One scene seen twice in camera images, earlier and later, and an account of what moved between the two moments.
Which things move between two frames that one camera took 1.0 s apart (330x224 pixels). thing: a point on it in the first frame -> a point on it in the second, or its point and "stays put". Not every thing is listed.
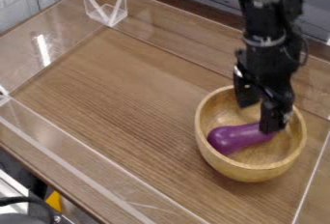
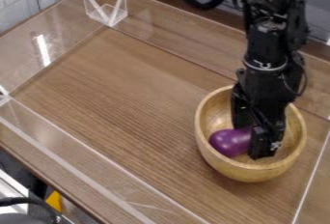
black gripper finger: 277,104 -> 266,137
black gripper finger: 247,89 -> 245,119
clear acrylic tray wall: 78,174 stays put
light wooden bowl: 258,162 stays put
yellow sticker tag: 55,201 stays put
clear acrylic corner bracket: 107,14 stays put
